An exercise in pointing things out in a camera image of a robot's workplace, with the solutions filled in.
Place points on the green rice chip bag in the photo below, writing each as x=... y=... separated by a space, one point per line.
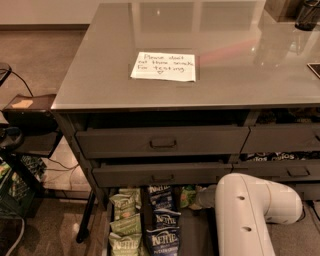
x=188 y=196

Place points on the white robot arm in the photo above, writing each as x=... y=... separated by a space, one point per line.
x=244 y=205

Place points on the open bottom left drawer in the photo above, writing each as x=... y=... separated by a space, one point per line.
x=198 y=230

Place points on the middle left grey drawer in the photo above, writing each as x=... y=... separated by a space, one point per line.
x=158 y=174

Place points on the grey drawer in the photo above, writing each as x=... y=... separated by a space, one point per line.
x=308 y=191
x=283 y=138
x=290 y=171
x=158 y=174
x=161 y=141

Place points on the blue Kettle bag back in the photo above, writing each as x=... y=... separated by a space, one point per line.
x=161 y=197

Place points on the blue kettle bag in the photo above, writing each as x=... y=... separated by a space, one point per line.
x=164 y=241
x=161 y=197
x=166 y=218

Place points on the blue Kettle bag middle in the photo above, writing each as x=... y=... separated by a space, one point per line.
x=166 y=218

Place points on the top left grey drawer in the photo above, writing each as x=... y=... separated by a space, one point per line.
x=161 y=141

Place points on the blue Kettle bag front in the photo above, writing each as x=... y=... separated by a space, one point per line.
x=164 y=241

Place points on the green Kettle bag back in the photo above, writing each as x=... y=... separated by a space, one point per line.
x=127 y=202

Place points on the green kettle bag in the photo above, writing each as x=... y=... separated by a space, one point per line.
x=127 y=202
x=127 y=226
x=125 y=246

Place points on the green Kettle bag middle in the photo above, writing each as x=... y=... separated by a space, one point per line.
x=127 y=226

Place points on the green Kettle bag front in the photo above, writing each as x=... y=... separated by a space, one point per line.
x=125 y=246

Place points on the dark snack bags in drawer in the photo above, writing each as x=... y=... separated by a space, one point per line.
x=280 y=156

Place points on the bottom right grey drawer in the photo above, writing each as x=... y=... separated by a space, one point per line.
x=308 y=191

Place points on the middle right grey drawer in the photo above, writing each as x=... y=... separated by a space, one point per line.
x=290 y=171

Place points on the top right grey drawer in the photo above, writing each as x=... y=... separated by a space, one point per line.
x=283 y=138

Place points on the dark tablet on counter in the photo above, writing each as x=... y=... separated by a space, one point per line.
x=315 y=68

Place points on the grey cabinet with glass top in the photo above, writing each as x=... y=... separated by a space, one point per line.
x=170 y=92

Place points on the white handwritten paper note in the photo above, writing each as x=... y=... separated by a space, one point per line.
x=165 y=66

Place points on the black crate with snacks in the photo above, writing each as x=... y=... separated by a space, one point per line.
x=16 y=195

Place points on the black side table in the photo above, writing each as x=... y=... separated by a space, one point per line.
x=32 y=128

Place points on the black mesh cup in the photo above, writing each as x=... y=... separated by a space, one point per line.
x=308 y=15

